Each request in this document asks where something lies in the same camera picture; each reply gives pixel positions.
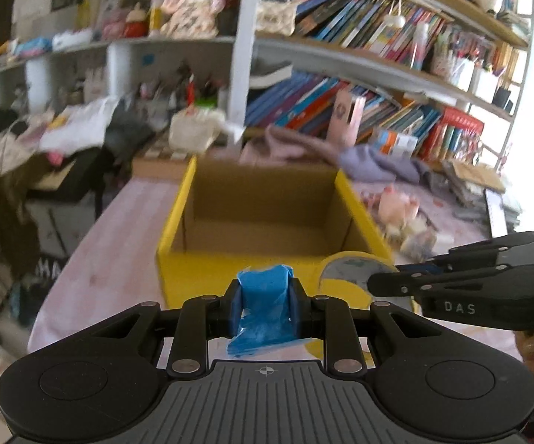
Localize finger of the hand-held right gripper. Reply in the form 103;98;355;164
367;265;534;297
397;232;534;273

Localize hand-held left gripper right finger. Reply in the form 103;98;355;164
289;277;440;376

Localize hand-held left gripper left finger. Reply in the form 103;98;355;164
89;277;246;377

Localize blue plastic bag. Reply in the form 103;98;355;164
227;263;309;359

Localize yellow tape roll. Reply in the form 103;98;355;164
318;250;417;316

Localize pink plush toy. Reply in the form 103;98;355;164
370;185;424;239

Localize yellow cardboard box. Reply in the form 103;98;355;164
156;155;418;357

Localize pale crumpled item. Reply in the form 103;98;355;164
387;222;440;260

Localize pile of papers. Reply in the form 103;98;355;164
442;159;509;210

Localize red boxed book set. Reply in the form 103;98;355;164
416;106;486;164

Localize purple cloth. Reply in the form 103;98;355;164
338;143;440;185

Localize pink checked tablecloth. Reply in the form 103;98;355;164
29;166;522;366

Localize pink cloth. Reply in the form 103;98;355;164
240;125;342;167

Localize wooden chess board box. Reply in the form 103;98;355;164
132;139;194;180

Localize pink cardboard holder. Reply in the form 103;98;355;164
326;92;366;146

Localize white plastic bag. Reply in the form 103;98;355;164
169;105;246;154

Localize row of pencil cups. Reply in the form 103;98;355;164
433;28;518;112

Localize stack of paperback books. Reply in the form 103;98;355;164
244;74;418;151

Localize dark grey cloth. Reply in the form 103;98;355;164
104;106;157;164

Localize black bag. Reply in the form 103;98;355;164
30;147;116;205

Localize white t-shirt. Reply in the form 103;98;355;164
39;97;120;154

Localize row of thin picture books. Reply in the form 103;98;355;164
294;0;449;64

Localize white bookshelf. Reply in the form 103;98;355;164
227;0;534;169

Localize white desk shelf unit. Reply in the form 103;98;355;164
0;36;238;118

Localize cream quilted handbag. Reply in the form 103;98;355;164
254;0;298;36

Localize floral plush rabbit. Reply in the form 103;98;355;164
160;0;225;40

